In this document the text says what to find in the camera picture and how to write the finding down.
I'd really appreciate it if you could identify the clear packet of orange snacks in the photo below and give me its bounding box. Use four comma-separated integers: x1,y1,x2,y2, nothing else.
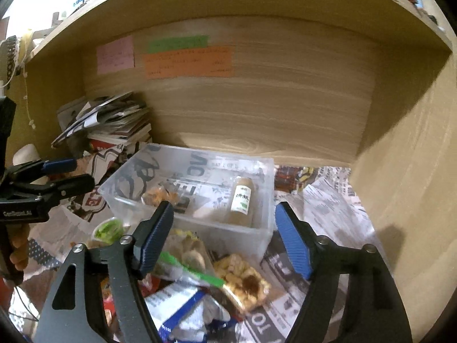
141,184,181,208

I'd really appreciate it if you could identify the white cord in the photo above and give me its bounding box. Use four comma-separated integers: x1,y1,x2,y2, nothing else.
19,32,37,131

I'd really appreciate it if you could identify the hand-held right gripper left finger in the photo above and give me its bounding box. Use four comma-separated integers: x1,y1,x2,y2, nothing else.
34,201,175,343

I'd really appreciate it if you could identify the tan bottle with white label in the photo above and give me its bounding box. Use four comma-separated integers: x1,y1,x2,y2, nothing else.
223,177,255,227

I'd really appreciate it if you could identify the black and white printed paper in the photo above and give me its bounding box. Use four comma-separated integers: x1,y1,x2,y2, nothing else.
29,143,151,258

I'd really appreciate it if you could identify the clear plastic bin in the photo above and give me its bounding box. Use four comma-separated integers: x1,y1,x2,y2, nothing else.
98,143,275,263

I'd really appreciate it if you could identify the pink paper note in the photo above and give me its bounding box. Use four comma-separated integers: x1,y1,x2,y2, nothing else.
97,36,135,75

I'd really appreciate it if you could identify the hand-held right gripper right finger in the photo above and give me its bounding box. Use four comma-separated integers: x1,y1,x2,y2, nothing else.
274,201,416,343

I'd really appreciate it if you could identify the blue and white snack packet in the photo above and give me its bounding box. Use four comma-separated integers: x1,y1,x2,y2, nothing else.
143,282,232,343

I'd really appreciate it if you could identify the stack of books and papers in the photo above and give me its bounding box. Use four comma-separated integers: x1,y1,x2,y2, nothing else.
52,92,153,149

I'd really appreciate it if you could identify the orange paper note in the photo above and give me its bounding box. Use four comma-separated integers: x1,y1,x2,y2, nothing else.
141,46,234,80

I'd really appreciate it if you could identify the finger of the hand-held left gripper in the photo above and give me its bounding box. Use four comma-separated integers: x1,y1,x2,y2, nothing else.
9,158,78,184
21,174,95,202

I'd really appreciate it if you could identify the green paper note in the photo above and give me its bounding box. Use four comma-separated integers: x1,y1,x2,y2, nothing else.
148,35,209,53

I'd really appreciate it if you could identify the clear packet of yellow snacks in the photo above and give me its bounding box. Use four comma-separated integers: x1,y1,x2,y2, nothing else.
213,254,272,311

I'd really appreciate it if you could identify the red box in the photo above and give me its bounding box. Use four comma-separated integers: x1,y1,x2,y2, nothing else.
89,139,123,151

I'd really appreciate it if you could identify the clear bag with green zip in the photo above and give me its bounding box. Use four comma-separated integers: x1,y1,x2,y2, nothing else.
150,229,225,288

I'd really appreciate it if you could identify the wooden shelf unit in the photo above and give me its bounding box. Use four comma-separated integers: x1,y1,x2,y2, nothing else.
5,0,457,329

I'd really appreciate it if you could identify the red snack packet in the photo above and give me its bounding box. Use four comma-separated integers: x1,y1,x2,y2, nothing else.
101,278,117,331

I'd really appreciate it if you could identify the white round object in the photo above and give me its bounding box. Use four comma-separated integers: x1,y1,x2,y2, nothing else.
12,145,40,167

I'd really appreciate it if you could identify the person's left hand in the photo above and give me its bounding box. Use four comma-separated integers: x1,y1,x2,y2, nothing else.
9,226,30,276

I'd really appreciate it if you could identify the black and white patterned strap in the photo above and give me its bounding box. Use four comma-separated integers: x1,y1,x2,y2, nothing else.
0,36,26,87

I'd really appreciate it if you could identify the green jelly cup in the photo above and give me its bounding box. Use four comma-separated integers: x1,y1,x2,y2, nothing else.
92,218,126,242

